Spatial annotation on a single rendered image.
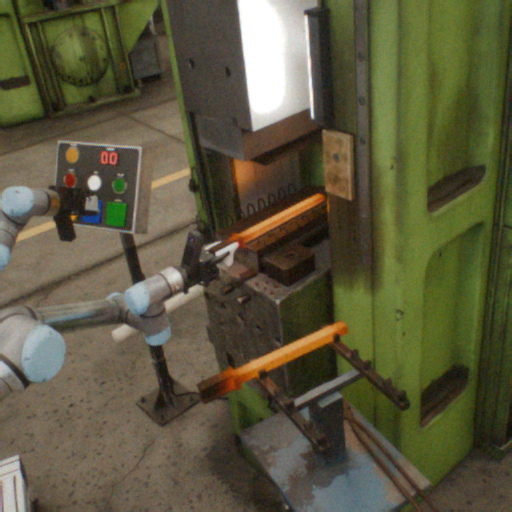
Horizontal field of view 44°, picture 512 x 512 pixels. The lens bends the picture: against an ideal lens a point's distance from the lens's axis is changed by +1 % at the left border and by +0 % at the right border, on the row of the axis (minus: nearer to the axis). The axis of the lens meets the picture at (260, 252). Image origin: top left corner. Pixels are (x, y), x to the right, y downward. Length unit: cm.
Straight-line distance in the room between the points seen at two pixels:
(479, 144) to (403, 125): 41
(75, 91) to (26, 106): 48
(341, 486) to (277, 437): 22
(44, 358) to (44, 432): 145
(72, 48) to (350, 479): 552
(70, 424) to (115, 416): 19
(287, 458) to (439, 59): 104
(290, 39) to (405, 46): 35
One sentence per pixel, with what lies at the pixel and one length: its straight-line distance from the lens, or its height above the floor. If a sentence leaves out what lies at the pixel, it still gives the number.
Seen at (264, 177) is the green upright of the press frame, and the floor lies 104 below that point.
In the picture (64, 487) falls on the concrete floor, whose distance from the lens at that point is 268.
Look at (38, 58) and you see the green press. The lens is 655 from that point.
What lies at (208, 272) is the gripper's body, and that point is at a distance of 179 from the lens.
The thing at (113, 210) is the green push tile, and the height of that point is 102.
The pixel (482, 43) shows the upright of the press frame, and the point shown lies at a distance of 176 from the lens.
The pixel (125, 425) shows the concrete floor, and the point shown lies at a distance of 281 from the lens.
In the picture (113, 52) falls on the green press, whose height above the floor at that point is 48.
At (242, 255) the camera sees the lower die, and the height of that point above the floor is 95.
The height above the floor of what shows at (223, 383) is 94.
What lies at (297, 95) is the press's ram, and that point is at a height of 141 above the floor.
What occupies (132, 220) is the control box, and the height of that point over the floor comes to 100.
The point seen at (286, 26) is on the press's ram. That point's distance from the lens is 164.
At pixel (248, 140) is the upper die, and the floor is 132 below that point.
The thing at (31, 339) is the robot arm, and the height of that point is 112.
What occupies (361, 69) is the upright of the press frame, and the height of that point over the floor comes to 152.
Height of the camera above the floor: 194
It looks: 32 degrees down
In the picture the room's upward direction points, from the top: 7 degrees counter-clockwise
